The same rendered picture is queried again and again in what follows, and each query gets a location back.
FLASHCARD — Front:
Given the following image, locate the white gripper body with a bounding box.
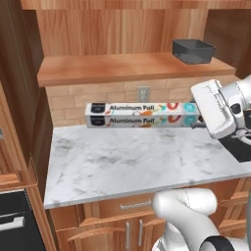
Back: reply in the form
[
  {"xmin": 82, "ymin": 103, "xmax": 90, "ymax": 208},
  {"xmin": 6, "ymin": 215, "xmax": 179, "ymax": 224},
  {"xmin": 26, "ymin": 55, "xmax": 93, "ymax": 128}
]
[{"xmin": 190, "ymin": 78, "xmax": 237, "ymax": 140}]

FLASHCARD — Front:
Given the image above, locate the aluminum foil box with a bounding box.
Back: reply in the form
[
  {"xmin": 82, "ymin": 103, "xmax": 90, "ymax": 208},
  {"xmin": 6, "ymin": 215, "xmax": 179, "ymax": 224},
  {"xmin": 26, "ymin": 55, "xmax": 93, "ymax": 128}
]
[{"xmin": 84, "ymin": 101, "xmax": 201, "ymax": 129}]

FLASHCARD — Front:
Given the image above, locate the grey tupperware container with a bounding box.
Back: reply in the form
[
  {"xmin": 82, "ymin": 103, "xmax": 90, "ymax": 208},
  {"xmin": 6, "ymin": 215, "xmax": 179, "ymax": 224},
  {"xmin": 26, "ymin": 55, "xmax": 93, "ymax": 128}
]
[{"xmin": 172, "ymin": 38, "xmax": 217, "ymax": 66}]

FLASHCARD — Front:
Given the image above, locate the dark brown cabinet door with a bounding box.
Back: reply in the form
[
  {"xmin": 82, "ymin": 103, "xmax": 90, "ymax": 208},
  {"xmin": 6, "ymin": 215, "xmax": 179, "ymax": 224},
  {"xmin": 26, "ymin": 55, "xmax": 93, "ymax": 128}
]
[
  {"xmin": 0, "ymin": 0, "xmax": 55, "ymax": 201},
  {"xmin": 203, "ymin": 8, "xmax": 251, "ymax": 79}
]

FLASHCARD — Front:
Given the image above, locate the wooden cabinet shelf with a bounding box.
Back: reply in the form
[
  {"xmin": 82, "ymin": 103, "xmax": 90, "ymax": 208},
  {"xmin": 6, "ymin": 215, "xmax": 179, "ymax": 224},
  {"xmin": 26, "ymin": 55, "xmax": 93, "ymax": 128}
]
[{"xmin": 36, "ymin": 51, "xmax": 237, "ymax": 88}]

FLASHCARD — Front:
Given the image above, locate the wooden oven housing cabinet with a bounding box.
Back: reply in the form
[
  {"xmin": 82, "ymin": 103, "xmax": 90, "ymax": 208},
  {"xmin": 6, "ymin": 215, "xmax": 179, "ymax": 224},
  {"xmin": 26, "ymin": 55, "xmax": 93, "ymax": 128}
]
[{"xmin": 0, "ymin": 81, "xmax": 57, "ymax": 251}]

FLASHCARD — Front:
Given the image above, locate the black hob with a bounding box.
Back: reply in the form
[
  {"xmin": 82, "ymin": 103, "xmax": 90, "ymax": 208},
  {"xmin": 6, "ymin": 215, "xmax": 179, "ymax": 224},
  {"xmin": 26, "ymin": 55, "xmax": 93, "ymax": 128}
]
[{"xmin": 218, "ymin": 115, "xmax": 251, "ymax": 164}]

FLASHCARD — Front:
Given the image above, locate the wooden drawer stack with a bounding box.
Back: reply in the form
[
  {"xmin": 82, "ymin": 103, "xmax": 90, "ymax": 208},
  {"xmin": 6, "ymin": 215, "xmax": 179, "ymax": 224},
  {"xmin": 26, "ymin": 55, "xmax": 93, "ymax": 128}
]
[{"xmin": 217, "ymin": 176, "xmax": 251, "ymax": 240}]

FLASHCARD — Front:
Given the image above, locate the wooden cupboard door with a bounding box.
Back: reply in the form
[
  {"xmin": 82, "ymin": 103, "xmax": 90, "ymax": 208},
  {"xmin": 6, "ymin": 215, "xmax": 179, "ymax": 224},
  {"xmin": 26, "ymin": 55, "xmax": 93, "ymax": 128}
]
[
  {"xmin": 54, "ymin": 215, "xmax": 132, "ymax": 251},
  {"xmin": 131, "ymin": 212, "xmax": 167, "ymax": 251}
]

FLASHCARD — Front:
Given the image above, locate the wooden drawer front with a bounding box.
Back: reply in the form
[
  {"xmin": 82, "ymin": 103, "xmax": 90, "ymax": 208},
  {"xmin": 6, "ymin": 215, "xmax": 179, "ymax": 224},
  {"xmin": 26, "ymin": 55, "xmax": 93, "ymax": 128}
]
[{"xmin": 97, "ymin": 193, "xmax": 157, "ymax": 220}]

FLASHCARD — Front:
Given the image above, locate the black oven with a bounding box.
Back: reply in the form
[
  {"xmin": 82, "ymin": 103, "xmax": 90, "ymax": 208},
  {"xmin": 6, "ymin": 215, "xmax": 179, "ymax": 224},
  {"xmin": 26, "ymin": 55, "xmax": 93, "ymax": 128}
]
[{"xmin": 0, "ymin": 188, "xmax": 47, "ymax": 251}]

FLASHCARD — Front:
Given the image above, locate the grey wall outlet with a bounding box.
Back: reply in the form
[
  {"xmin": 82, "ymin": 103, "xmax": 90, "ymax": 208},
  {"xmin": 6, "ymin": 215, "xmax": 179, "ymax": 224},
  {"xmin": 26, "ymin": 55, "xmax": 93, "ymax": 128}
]
[{"xmin": 137, "ymin": 85, "xmax": 151, "ymax": 103}]

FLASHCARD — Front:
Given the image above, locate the silver drawer handle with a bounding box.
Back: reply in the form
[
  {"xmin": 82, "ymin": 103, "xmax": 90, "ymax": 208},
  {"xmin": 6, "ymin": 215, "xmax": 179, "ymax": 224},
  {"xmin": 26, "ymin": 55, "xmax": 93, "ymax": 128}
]
[{"xmin": 119, "ymin": 201, "xmax": 154, "ymax": 211}]

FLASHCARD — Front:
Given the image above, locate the silver cupboard door handle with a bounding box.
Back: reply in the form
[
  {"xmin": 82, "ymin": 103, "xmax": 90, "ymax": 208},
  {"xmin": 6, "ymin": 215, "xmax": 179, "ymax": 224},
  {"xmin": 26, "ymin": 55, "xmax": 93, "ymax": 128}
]
[
  {"xmin": 138, "ymin": 219, "xmax": 144, "ymax": 247},
  {"xmin": 125, "ymin": 221, "xmax": 131, "ymax": 250}
]

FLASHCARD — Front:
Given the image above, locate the silver oven handle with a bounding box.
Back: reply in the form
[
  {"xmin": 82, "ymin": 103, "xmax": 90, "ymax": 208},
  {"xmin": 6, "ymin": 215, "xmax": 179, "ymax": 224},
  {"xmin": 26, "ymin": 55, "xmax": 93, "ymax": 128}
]
[{"xmin": 0, "ymin": 215, "xmax": 26, "ymax": 232}]

